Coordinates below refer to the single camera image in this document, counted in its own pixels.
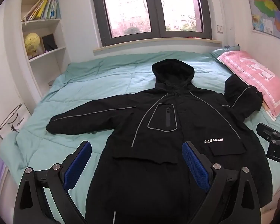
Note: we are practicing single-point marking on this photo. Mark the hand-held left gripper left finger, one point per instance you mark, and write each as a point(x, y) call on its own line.
point(77, 168)

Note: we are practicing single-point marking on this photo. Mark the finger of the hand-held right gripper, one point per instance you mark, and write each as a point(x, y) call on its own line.
point(268, 133)

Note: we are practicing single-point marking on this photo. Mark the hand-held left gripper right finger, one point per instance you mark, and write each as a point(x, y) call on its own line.
point(196, 168)

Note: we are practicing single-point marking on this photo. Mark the black hooded jacket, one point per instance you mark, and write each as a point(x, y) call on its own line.
point(154, 98)

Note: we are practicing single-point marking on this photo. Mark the pink pillow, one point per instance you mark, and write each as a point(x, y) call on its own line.
point(259, 74)

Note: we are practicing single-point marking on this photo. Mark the white paper bag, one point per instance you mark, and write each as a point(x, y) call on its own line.
point(15, 121)

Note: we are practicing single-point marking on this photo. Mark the teal bed quilt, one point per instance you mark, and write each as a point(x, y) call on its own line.
point(95, 81)

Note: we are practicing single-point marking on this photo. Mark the teal pillow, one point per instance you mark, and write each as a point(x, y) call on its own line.
point(220, 52)

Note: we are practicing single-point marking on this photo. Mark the black box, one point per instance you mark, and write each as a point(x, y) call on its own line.
point(49, 42)

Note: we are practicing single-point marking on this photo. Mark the wooden window sill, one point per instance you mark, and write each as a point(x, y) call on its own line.
point(154, 45)

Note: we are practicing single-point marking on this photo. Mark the yellow globe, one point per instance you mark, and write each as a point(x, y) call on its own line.
point(32, 43)

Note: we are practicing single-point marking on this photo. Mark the white bookshelf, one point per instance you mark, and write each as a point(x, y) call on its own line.
point(43, 22)

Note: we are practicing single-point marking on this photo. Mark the row of leaning picture books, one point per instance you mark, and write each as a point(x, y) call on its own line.
point(43, 9)

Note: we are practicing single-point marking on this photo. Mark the grey framed window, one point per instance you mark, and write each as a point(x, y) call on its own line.
point(155, 4)

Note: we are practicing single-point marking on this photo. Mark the white wall socket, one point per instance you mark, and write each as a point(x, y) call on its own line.
point(220, 29)

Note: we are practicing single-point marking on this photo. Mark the colourful wall map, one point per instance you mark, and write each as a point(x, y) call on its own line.
point(268, 7)

